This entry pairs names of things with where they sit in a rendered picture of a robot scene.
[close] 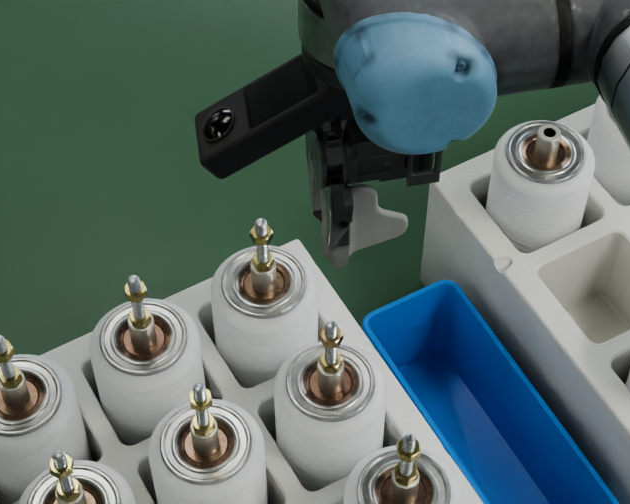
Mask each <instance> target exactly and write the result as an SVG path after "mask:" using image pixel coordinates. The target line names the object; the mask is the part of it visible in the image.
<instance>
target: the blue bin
mask: <svg viewBox="0 0 630 504"><path fill-rule="evenodd" d="M362 331H363V332H364V333H365V335H366V336H367V338H368V339H369V341H370V342H371V344H372V345H373V347H374V348H375V350H376V351H377V352H378V353H379V355H380V356H381V358H382V359H383V361H384V362H385V363H386V365H387V366H388V368H389V369H390V371H391V372H392V373H393V375H394V376H395V378H396V379H397V381H398V382H399V383H400V385H401V386H402V388H403V389H404V391H405V392H406V393H407V395H408V396H409V398H410V399H411V401H412V402H413V403H414V405H415V406H416V408H417V409H418V411H419V412H420V413H421V415H422V416H423V418H424V419H425V421H426V422H427V423H428V425H429V426H430V428H431V429H432V431H433V432H434V433H435V435H436V436H437V438H438V439H439V441H440V442H441V444H442V445H443V448H444V449H445V451H446V452H447V453H448V454H449V455H450V456H451V458H452V459H453V461H454V462H455V463H456V465H457V466H458V468H459V469H460V471H461V472H462V473H463V475H464V476H465V478H466V479H467V481H468V482H469V483H470V485H471V486H472V488H473V489H474V491H475V492H476V493H477V495H478V496H479V498H480V499H481V501H482V502H483V503H484V504H619V502H618V500H617V499H616V497H615V496H614V494H613V493H612V492H611V490H610V489H609V488H608V486H607V485H606V484H605V482H604V481H603V480H602V478H601V477H600V475H599V474H598V473H597V471H596V470H595V469H594V467H593V466H592V465H591V463H590V462H589V461H588V459H587V458H586V457H585V455H584V454H583V452H582V451H581V450H580V448H579V447H578V446H577V444H576V443H575V442H574V440H573V439H572V438H571V436H570V435H569V434H568V432H567V431H566V429H565V428H564V427H563V425H562V424H561V423H560V421H559V420H558V419H557V417H556V416H555V415H554V413H553V412H552V410H551V409H550V408H549V406H548V405H547V404H546V402H545V401H544V400H543V398H542V397H541V396H540V394H539V393H538V392H537V390H536V389H535V387H534V386H533V385H532V383H531V382H530V381H529V379H528V378H527V377H526V375H525V374H524V373H523V371H522V370H521V369H520V367H519V366H518V364H517V363H516V362H515V360H514V359H513V358H512V356H511V355H510V354H509V352H508V351H507V350H506V348H505V347H504V345H503V344H502V343H501V341H500V340H499V339H498V337H497V336H496V335H495V333H494V332H493V331H492V329H491V328H490V327H489V325H488V324H487V322H486V321H485V320H484V318H483V317H482V316H481V314H480V313H479V312H478V310H477V309H476V308H475V306H474V305H473V303H472V302H471V301H470V299H469V298H468V297H467V295H466V294H465V293H464V291H463V290H462V289H461V287H460V286H459V285H458V284H457V283H456V282H453V281H451V280H441V281H437V282H435V283H433V284H431V285H429V286H426V287H424V288H422V289H420V290H418V291H416V292H413V293H411V294H409V295H407V296H405V297H402V298H400V299H398V300H396V301H394V302H392V303H389V304H387V305H385V306H383V307H381V308H379V309H376V310H374V311H372V312H370V313H369V314H367V315H366V316H365V317H364V319H363V321H362Z"/></svg>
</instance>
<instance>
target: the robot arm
mask: <svg viewBox="0 0 630 504"><path fill-rule="evenodd" d="M298 30H299V37H300V40H301V45H302V53H301V54H299V55H297V56H296V57H294V58H292V59H290V60H289V61H287V62H285V63H283V64H282V65H280V66H278V67H276V68H275V69H273V70H271V71H269V72H268V73H266V74H264V75H263V76H261V77H259V78H257V79H256V80H254V81H252V82H250V83H249V84H247V85H245V86H243V87H242V88H240V89H238V90H236V91H235V92H233V93H231V94H230V95H228V96H226V97H224V98H223V99H221V100H219V101H217V102H216V103H214V104H212V105H210V106H209V107H207V108H205V109H204V110H202V111H200V112H198V113H197V114H196V116H195V129H196V136H197V144H198V152H199V160H200V164H201V165H202V166H203V167H204V168H205V169H206V170H208V171H209V172H210V173H211V174H212V175H214V176H215V177H216V178H218V179H225V178H227V177H228V176H230V175H232V174H234V173H236V172H237V171H239V170H241V169H243V168H245V167H246V166H248V165H250V164H252V163H254V162H256V161H257V160H259V159H261V158H263V157H265V156H266V155H268V154H270V153H272V152H274V151H275V150H277V149H279V148H281V147H283V146H285V145H286V144H288V143H290V142H292V141H294V140H295V139H297V138H299V137H301V136H303V135H304V134H305V141H306V157H307V164H308V177H309V187H310V196H311V205H312V212H313V215H314V216H315V217H316V218H318V219H319V220H320V221H321V222H322V227H321V229H322V246H321V249H322V254H323V255H324V256H325V257H326V258H327V260H328V261H329V262H330V263H331V264H332V265H333V266H334V267H335V268H340V267H344V266H346V264H347V262H348V258H349V257H350V256H351V254H352V253H353V252H355V251H357V250H360V249H363V248H366V247H369V246H372V245H375V244H377V243H380V242H383V241H386V240H389V239H392V238H395V237H398V236H400V235H401V234H403V233H404V232H405V231H406V229H407V227H408V218H407V216H406V215H404V214H402V213H398V212H394V211H389V210H385V209H382V208H380V207H379V206H378V197H377V192H376V190H375V189H374V188H373V187H372V186H370V185H367V184H356V185H352V186H348V185H351V184H354V183H361V182H368V181H374V180H379V181H380V182H383V181H390V180H396V179H403V178H406V182H405V184H406V187H410V186H417V185H423V184H430V183H437V182H439V179H440V170H441V161H442V152H443V150H445V149H446V148H447V145H448V144H449V143H451V142H453V141H455V140H466V139H468V138H469V137H471V136H472V135H474V134H475V133H476V132H477V131H478V130H479V129H480V128H481V127H482V126H483V125H484V124H485V123H486V122H487V120H488V119H489V117H490V115H491V114H492V112H493V109H494V107H495V104H496V99H497V96H502V95H509V94H516V93H523V92H530V91H537V90H544V89H551V88H557V87H564V86H572V85H579V84H586V83H594V85H595V87H596V88H597V90H598V92H599V94H600V96H601V98H602V100H603V101H604V103H605V104H606V106H607V108H608V110H609V112H610V114H611V116H612V118H613V120H614V121H615V123H616V125H617V127H618V129H619V131H620V133H621V135H622V137H623V139H624V140H625V142H626V144H627V146H628V148H629V150H630V0H298ZM434 152H436V156H435V166H434V169H432V165H433V155H434Z"/></svg>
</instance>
